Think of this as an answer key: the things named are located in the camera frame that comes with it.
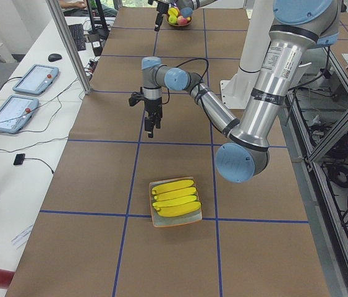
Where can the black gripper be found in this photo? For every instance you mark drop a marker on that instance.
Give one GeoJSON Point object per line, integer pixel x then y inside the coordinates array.
{"type": "Point", "coordinates": [162, 7]}
{"type": "Point", "coordinates": [153, 106]}

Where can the yellow banana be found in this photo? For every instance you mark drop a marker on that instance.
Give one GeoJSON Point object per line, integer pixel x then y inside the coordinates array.
{"type": "Point", "coordinates": [172, 186]}
{"type": "Point", "coordinates": [175, 194]}
{"type": "Point", "coordinates": [179, 210]}
{"type": "Point", "coordinates": [174, 202]}

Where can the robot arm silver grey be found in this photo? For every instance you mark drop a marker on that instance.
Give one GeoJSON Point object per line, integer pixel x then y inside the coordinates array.
{"type": "Point", "coordinates": [182, 10]}
{"type": "Point", "coordinates": [297, 26]}

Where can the woven wicker basket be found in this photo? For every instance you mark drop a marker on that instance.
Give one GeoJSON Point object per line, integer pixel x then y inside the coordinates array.
{"type": "Point", "coordinates": [188, 18]}

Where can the green fruit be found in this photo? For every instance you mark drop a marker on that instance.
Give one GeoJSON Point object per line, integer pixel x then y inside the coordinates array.
{"type": "Point", "coordinates": [172, 20]}

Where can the yellow starfruit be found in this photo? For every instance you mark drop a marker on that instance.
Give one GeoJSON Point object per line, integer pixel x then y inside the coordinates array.
{"type": "Point", "coordinates": [173, 11]}

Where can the red apple back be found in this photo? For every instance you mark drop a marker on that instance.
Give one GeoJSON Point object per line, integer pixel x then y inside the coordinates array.
{"type": "Point", "coordinates": [181, 20]}

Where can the black keyboard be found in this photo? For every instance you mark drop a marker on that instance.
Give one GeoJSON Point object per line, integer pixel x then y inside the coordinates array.
{"type": "Point", "coordinates": [76, 31]}

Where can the black computer mouse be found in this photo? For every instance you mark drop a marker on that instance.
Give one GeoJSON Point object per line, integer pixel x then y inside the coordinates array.
{"type": "Point", "coordinates": [54, 57]}

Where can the teach pendant far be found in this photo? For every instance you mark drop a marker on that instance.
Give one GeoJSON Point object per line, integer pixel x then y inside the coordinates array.
{"type": "Point", "coordinates": [36, 80]}

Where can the teach pendant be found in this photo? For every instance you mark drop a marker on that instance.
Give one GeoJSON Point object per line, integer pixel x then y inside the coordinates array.
{"type": "Point", "coordinates": [36, 80]}
{"type": "Point", "coordinates": [15, 112]}

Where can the small black puck device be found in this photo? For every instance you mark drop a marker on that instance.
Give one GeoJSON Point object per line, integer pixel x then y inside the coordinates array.
{"type": "Point", "coordinates": [19, 159]}

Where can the teach pendant near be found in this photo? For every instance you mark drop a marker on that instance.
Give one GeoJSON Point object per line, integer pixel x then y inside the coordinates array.
{"type": "Point", "coordinates": [15, 112]}

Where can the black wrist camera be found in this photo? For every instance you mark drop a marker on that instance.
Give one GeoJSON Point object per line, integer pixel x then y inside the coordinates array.
{"type": "Point", "coordinates": [135, 98]}

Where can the black USB hub with cables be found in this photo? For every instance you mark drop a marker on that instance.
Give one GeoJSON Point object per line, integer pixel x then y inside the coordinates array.
{"type": "Point", "coordinates": [91, 66]}

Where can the aluminium frame post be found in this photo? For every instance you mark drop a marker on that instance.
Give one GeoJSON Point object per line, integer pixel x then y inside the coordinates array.
{"type": "Point", "coordinates": [66, 37]}

